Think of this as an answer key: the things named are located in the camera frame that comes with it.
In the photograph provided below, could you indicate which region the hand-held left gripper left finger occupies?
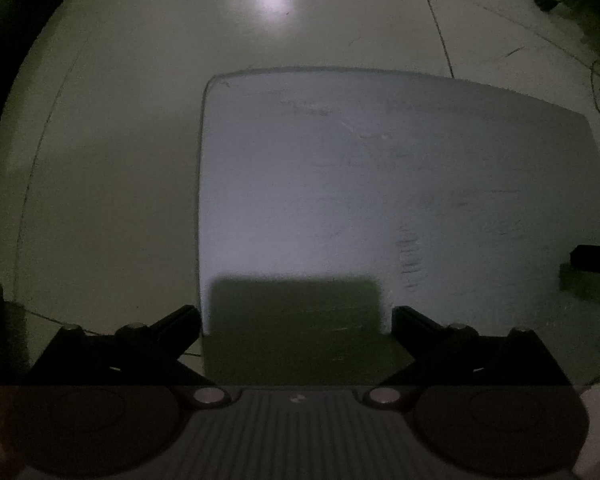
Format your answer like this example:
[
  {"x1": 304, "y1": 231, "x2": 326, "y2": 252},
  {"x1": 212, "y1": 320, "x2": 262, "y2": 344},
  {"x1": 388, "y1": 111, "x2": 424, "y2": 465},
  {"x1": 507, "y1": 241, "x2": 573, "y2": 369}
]
[{"x1": 27, "y1": 305, "x2": 233, "y2": 407}]

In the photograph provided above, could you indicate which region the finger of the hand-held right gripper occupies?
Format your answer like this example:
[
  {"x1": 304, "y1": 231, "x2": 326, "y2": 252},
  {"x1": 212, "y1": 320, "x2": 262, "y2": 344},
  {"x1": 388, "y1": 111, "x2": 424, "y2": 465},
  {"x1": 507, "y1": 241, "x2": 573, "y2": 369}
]
[{"x1": 570, "y1": 244, "x2": 600, "y2": 277}]

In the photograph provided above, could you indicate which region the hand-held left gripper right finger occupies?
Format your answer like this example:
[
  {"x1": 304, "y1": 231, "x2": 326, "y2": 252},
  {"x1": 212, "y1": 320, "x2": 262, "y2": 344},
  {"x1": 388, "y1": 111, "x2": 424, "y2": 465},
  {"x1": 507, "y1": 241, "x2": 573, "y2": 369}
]
[{"x1": 364, "y1": 306, "x2": 571, "y2": 406}]

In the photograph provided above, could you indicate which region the white box lid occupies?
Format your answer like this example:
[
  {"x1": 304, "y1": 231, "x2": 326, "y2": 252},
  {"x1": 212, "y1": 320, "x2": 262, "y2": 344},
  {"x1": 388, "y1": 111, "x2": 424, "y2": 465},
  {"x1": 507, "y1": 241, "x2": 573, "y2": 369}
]
[{"x1": 197, "y1": 66, "x2": 600, "y2": 388}]

